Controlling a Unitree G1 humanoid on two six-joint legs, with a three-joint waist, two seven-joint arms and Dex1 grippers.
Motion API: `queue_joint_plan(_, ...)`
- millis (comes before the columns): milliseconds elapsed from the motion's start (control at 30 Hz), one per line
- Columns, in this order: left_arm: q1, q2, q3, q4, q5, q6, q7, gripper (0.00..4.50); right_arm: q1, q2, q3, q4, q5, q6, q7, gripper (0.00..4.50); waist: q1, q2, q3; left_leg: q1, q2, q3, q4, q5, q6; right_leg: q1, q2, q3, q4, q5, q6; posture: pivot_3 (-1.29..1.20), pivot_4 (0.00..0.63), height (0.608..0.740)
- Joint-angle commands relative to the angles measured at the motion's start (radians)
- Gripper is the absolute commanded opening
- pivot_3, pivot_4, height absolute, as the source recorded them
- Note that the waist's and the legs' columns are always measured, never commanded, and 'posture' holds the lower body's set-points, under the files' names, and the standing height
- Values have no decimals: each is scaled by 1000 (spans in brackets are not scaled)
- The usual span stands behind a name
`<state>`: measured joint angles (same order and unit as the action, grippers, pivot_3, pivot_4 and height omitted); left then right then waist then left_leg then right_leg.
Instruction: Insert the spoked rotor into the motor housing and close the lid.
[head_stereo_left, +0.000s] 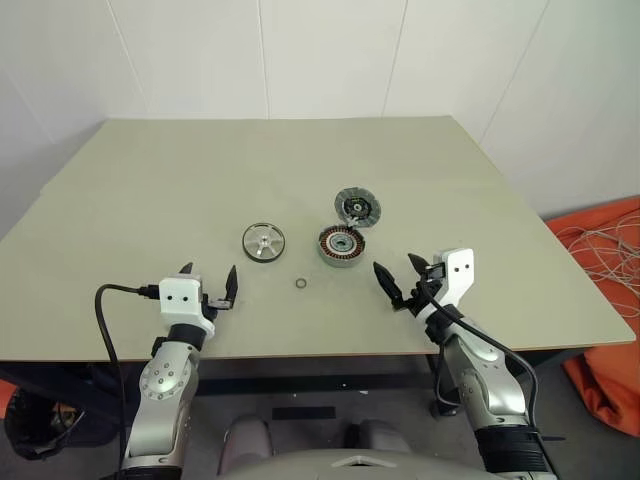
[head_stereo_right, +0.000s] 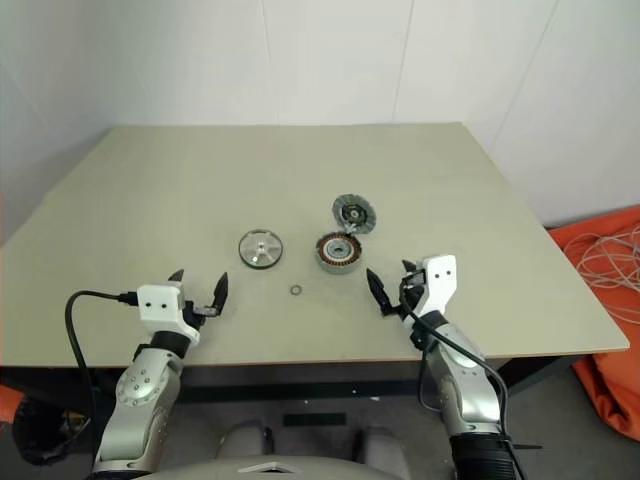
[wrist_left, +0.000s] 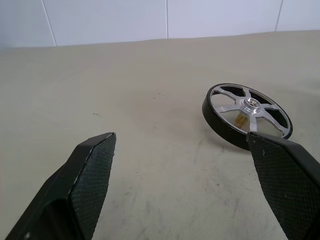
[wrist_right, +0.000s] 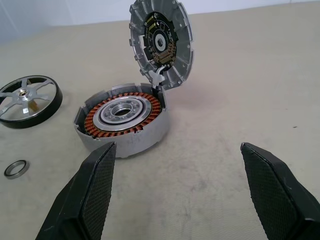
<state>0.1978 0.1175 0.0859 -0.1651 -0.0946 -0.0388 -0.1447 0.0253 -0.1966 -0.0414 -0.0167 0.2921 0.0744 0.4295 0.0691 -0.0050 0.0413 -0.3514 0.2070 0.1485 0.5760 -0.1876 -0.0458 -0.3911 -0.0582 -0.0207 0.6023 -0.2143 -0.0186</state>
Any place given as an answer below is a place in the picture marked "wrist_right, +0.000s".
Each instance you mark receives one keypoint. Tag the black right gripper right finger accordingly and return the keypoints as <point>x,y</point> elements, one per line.
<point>282,200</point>

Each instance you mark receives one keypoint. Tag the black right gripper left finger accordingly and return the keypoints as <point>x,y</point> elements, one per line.
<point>82,200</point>

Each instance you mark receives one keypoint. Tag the silver motor stator housing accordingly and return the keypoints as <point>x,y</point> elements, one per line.
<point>140,143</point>

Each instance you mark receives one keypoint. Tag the silver motor cover circuit board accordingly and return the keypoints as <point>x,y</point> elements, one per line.
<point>180,50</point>

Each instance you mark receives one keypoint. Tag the black rotor silver spokes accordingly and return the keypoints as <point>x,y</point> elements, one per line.
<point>53,97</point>

